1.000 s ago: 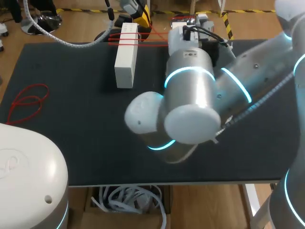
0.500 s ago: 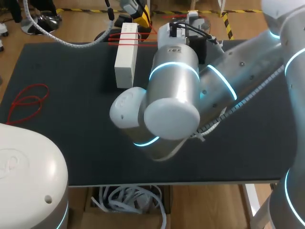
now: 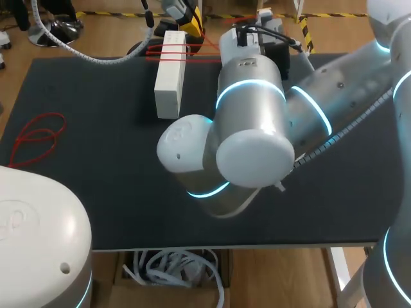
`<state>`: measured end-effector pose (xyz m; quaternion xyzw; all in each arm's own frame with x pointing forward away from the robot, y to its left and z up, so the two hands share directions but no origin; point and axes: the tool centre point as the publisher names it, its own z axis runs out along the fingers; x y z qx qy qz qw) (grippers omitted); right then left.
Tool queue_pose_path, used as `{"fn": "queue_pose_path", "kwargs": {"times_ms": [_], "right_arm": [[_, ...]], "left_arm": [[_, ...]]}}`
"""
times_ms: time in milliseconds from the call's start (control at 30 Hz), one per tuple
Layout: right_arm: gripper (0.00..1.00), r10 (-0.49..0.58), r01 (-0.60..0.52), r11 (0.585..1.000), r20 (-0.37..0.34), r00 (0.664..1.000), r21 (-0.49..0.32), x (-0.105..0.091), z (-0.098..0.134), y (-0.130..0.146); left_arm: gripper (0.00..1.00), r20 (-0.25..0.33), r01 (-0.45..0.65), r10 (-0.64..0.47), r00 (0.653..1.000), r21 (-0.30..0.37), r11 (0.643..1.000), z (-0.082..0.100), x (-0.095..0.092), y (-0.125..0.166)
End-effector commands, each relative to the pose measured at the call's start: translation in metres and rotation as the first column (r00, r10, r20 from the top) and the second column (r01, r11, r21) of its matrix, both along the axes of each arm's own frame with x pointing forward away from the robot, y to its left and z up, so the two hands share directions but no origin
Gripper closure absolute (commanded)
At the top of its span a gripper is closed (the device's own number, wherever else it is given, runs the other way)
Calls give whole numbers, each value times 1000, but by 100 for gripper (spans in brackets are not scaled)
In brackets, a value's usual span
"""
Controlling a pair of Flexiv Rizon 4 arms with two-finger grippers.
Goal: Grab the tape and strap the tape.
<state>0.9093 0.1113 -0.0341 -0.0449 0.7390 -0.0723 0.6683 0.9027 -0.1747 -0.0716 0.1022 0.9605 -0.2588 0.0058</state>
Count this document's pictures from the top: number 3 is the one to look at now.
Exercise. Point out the person's legs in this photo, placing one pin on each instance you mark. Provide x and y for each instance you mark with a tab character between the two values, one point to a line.
41	9

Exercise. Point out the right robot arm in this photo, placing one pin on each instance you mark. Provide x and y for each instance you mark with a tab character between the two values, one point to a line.
250	122

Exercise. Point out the white block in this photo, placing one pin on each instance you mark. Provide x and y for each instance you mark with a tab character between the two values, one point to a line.
168	86

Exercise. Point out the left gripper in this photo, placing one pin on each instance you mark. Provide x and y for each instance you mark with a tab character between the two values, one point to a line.
171	5

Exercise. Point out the cardboard box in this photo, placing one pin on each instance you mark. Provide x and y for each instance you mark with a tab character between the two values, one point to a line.
125	282

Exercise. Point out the silver chair base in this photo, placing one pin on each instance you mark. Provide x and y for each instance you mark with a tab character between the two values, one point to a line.
54	32

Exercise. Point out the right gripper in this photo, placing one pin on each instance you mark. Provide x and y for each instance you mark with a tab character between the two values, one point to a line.
276	54

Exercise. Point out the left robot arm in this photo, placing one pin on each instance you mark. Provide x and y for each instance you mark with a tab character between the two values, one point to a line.
35	231

